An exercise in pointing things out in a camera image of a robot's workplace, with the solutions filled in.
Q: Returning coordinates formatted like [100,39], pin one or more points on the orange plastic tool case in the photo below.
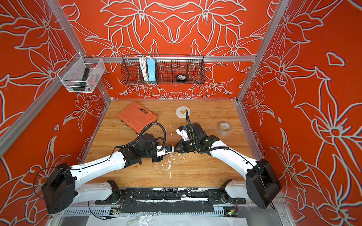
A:
[136,117]

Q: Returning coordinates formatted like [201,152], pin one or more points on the black wire basket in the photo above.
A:
[168,66]

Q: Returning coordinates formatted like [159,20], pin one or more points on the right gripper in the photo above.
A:
[181,144]

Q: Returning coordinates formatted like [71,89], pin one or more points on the clear tape roll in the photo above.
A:
[224,128]

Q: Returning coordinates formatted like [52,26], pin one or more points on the white tape roll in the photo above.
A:
[182,112]

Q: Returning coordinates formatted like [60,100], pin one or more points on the small black device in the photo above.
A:
[181,78]

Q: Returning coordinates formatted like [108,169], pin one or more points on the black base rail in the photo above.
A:
[202,201]

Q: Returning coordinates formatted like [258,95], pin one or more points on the clear acrylic wall box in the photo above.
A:
[71,73]

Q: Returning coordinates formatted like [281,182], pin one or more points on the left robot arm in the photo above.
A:
[65,185]

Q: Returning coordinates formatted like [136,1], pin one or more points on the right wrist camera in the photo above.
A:
[182,131]

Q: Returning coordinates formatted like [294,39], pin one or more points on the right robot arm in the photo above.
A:
[262,184]

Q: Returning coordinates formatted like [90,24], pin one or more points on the green black tool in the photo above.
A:
[80,86]

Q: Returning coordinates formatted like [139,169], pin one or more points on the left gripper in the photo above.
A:
[158,159]

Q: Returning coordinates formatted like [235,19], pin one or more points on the light blue box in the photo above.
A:
[151,69]

